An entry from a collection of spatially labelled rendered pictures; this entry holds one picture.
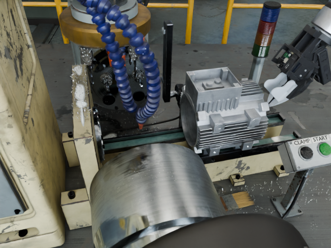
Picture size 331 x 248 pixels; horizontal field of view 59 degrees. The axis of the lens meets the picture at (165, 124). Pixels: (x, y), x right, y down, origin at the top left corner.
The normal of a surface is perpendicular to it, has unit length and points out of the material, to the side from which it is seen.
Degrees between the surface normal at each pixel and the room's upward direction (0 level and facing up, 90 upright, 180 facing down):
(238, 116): 0
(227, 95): 90
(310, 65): 90
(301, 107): 0
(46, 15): 90
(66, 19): 0
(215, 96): 90
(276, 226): 32
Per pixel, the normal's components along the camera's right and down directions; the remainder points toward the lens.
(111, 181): -0.60, -0.49
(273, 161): 0.25, 0.64
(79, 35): -0.36, 0.61
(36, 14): 0.04, 0.65
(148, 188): -0.14, -0.72
